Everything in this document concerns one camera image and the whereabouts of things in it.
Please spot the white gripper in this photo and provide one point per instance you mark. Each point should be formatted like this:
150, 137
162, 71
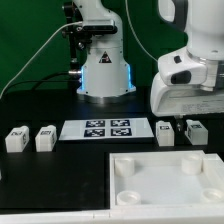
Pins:
184, 100

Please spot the black clamp stand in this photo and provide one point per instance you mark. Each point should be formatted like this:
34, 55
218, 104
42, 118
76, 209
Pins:
72, 14

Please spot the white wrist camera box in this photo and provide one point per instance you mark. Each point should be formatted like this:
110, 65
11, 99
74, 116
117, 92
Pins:
178, 68

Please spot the white sheet with markers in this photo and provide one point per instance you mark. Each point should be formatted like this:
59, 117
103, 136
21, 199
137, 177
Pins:
94, 129

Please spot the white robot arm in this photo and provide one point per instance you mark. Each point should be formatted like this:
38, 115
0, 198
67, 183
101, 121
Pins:
106, 75

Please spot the white front rail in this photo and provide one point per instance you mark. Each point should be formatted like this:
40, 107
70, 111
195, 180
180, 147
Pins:
208, 215

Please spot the white square tabletop part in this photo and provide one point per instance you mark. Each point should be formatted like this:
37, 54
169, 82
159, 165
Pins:
165, 179

